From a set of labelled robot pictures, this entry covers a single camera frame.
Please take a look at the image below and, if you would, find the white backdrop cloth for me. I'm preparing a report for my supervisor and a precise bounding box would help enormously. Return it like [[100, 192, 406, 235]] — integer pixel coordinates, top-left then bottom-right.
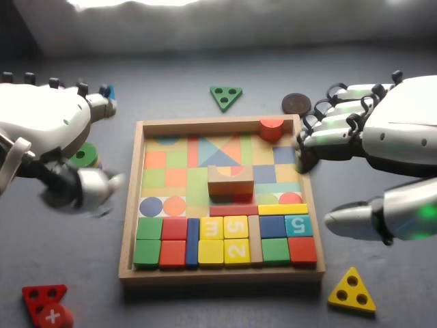
[[13, 0, 437, 59]]

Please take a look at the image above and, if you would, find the red half-cylinder block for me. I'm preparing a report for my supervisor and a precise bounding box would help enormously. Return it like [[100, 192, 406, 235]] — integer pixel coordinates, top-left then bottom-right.
[[258, 118, 285, 143]]

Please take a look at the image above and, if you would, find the red plus-sign cylinder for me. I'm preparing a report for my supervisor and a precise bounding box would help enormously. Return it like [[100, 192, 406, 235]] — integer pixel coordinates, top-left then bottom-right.
[[38, 302, 74, 328]]

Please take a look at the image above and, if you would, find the grey table cloth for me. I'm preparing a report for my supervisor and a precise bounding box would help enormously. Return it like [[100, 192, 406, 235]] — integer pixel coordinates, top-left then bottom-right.
[[0, 44, 437, 328]]

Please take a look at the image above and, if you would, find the wooden puzzle tray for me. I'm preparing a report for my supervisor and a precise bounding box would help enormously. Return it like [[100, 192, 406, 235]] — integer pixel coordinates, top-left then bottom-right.
[[118, 114, 326, 287]]

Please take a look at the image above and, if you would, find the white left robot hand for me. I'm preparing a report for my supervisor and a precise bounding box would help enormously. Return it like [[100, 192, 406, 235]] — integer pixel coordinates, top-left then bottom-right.
[[0, 70, 126, 213]]

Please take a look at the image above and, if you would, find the red piece with holes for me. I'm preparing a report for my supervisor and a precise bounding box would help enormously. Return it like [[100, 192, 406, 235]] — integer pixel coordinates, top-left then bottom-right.
[[21, 284, 68, 328]]

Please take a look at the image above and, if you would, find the yellow three-hole triangle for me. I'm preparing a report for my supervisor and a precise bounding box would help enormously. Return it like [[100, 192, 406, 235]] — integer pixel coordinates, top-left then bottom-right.
[[327, 266, 377, 314]]

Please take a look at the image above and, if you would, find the dark brown round disc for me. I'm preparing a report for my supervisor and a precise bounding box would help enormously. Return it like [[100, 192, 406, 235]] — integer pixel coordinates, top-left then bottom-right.
[[281, 92, 312, 115]]

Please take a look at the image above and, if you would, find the natural wooden arch block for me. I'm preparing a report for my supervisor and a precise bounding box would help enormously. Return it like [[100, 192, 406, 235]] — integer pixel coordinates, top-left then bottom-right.
[[207, 165, 255, 202]]

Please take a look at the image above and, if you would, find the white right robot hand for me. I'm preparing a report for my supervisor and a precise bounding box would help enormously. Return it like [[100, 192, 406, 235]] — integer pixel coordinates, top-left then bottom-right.
[[295, 70, 437, 246]]

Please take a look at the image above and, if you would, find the green three-hole triangle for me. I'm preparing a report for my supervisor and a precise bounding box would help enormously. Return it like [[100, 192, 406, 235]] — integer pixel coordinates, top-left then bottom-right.
[[209, 86, 244, 113]]

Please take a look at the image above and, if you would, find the green ring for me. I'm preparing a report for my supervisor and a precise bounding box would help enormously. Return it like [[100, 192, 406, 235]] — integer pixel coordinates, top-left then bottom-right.
[[68, 142, 100, 169]]

